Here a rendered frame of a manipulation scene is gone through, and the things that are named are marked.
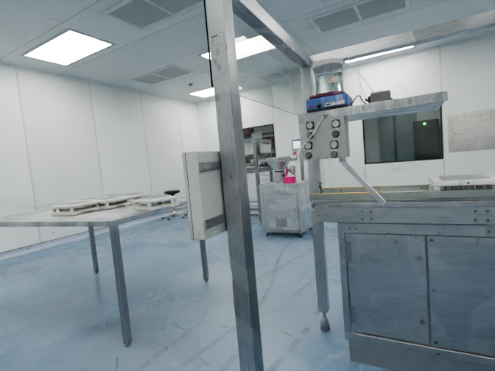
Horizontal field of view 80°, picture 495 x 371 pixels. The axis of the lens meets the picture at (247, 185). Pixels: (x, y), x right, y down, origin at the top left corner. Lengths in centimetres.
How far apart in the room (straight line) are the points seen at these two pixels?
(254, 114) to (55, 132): 425
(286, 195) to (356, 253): 263
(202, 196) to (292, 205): 332
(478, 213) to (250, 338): 103
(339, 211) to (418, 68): 544
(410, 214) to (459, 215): 18
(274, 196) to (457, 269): 296
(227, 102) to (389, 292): 120
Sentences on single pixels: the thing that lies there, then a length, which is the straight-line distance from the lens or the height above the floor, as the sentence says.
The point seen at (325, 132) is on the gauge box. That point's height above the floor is 120.
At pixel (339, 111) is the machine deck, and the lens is 147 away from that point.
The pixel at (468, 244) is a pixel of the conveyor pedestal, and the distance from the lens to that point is 160.
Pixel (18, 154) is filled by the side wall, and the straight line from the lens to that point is 578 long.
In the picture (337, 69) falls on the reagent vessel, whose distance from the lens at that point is 162.
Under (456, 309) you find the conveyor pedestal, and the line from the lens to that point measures 170.
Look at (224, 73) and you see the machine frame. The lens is 95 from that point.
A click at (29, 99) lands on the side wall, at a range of 601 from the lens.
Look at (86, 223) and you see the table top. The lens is 212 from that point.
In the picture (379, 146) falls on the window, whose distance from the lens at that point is 664.
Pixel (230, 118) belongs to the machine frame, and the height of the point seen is 123.
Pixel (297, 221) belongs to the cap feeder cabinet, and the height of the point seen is 24.
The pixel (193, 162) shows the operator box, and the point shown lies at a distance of 86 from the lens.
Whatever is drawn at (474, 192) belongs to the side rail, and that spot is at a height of 89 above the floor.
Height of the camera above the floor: 109
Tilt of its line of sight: 4 degrees down
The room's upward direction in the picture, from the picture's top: 5 degrees counter-clockwise
